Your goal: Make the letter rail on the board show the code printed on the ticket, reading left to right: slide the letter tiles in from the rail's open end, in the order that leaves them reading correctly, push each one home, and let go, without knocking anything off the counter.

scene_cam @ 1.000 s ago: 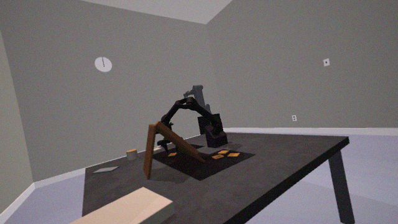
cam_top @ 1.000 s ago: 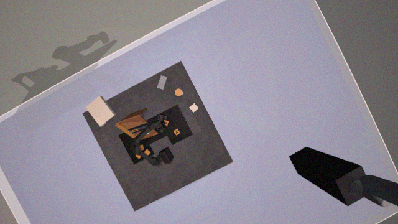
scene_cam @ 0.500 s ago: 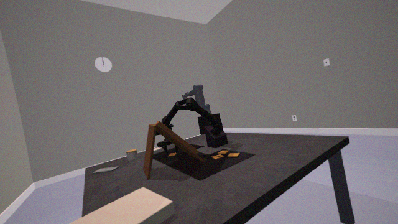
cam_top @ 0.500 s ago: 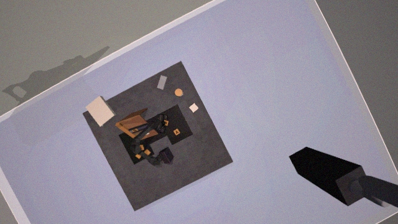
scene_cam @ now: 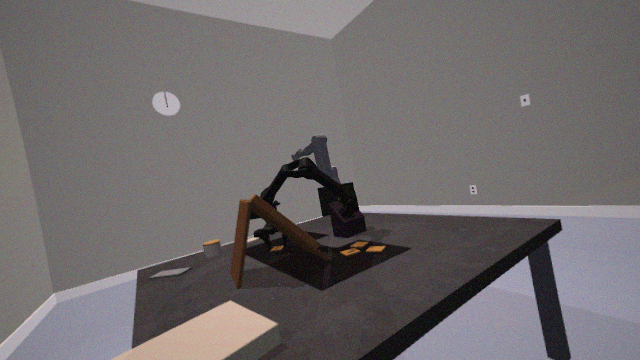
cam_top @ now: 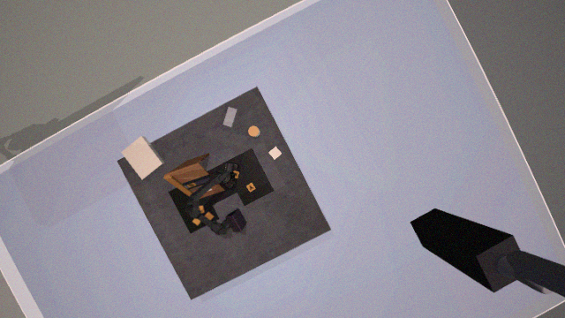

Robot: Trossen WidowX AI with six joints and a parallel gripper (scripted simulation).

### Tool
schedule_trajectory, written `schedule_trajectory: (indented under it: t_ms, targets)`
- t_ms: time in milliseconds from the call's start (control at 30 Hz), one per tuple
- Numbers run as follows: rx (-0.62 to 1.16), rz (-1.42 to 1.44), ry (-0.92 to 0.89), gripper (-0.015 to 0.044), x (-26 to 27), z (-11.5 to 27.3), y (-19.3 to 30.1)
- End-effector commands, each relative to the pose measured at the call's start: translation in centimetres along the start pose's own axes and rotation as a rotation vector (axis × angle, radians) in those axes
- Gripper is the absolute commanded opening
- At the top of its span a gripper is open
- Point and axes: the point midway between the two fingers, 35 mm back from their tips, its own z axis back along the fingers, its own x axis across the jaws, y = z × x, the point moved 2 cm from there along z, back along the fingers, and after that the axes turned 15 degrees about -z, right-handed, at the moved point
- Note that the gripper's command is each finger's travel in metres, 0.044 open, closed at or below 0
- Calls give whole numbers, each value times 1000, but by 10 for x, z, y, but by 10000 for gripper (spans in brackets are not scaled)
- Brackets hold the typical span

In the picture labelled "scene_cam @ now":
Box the beige rectangular block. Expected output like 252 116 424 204
111 300 281 360

